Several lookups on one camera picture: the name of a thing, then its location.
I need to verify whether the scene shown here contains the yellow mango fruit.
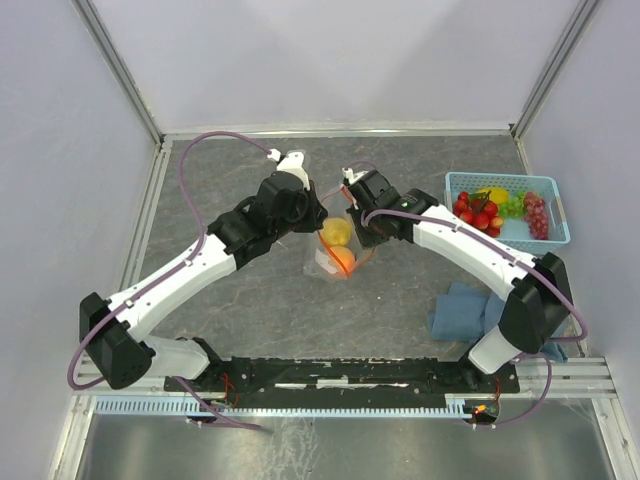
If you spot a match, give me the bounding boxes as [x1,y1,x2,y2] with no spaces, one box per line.
[320,217,352,247]

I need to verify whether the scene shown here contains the clear zip bag orange zipper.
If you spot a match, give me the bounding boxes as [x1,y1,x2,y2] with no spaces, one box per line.
[303,185,376,281]

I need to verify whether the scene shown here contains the orange peach fruit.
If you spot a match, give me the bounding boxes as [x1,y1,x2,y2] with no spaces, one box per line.
[328,245,356,278]

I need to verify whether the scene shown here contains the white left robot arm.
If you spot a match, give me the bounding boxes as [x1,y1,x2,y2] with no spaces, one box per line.
[79,167,327,390]

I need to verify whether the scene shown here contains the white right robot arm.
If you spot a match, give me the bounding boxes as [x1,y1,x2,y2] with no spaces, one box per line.
[342,168,578,391]

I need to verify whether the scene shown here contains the red cherry bunch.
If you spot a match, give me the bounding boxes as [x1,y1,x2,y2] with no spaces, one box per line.
[453,191,505,238]

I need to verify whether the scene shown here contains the yellow lemon fruit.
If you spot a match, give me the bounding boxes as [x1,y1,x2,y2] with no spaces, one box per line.
[476,187,510,206]

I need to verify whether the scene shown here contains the blue cloth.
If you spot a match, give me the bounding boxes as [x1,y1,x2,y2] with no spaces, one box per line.
[426,280,569,364]

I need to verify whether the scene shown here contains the green grape bunch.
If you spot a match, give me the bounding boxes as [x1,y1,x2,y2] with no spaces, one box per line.
[498,191,526,219]

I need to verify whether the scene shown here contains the light blue plastic basket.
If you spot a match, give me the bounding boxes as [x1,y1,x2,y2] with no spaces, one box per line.
[444,172,570,256]

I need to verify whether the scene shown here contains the purple grape bunch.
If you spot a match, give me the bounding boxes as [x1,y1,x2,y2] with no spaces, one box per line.
[524,192,549,241]

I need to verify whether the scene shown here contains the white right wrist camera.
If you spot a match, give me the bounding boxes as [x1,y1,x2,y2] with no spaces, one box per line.
[341,167,368,187]

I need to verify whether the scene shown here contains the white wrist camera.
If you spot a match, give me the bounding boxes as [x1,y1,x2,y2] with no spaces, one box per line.
[341,167,368,187]
[267,149,309,185]

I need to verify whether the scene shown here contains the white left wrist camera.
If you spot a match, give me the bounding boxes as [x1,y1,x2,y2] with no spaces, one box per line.
[267,149,309,185]

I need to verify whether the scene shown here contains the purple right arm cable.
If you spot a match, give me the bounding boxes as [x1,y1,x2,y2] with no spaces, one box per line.
[349,159,589,431]

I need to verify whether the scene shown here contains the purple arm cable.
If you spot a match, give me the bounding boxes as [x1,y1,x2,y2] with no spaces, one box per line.
[349,159,589,431]
[66,130,281,431]

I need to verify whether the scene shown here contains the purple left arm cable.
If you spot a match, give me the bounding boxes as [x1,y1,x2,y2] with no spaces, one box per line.
[66,130,281,431]

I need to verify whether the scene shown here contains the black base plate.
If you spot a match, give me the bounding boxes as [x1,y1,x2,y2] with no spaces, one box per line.
[189,357,520,410]

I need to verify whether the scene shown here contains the light blue cable duct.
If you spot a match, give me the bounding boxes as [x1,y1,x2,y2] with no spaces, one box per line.
[93,394,474,417]

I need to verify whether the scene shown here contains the aluminium frame rail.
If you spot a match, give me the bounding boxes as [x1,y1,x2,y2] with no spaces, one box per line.
[513,357,617,399]

